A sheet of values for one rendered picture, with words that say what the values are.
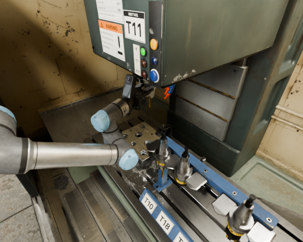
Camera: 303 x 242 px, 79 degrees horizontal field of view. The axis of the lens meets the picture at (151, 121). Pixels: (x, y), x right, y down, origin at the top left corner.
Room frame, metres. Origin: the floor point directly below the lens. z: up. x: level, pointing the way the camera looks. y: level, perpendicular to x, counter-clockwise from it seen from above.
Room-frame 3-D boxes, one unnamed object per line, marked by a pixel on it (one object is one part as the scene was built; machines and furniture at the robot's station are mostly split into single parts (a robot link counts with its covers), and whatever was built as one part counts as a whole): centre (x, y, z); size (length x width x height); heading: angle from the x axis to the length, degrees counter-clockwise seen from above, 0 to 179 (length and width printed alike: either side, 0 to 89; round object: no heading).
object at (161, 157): (0.52, -0.04, 1.21); 0.06 x 0.06 x 0.03
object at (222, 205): (0.30, -0.21, 1.21); 0.07 x 0.05 x 0.01; 128
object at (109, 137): (0.59, 0.16, 1.23); 0.11 x 0.08 x 0.11; 31
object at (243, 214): (0.25, -0.25, 1.26); 0.04 x 0.04 x 0.07
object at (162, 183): (0.59, -0.05, 1.05); 0.10 x 0.05 x 0.30; 128
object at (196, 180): (0.39, -0.15, 1.21); 0.07 x 0.05 x 0.01; 128
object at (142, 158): (0.86, 0.05, 0.97); 0.29 x 0.23 x 0.05; 38
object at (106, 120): (0.60, 0.18, 1.33); 0.11 x 0.08 x 0.09; 144
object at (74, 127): (1.35, 0.42, 0.75); 0.89 x 0.67 x 0.26; 128
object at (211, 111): (1.10, -0.34, 1.16); 0.48 x 0.05 x 0.51; 38
